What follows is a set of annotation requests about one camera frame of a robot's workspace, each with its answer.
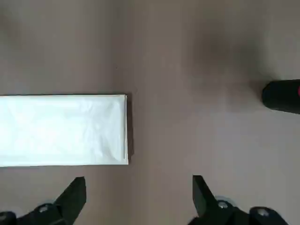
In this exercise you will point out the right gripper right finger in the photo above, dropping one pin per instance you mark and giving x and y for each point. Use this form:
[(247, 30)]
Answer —
[(211, 211)]

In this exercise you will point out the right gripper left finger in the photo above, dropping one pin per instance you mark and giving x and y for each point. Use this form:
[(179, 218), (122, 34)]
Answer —
[(68, 206)]

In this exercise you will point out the cream-colored tablecloth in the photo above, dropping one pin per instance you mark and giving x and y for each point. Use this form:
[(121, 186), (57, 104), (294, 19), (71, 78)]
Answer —
[(58, 131)]

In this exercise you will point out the dark flower vase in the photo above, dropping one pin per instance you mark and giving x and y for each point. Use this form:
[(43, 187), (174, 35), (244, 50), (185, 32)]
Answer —
[(281, 98)]

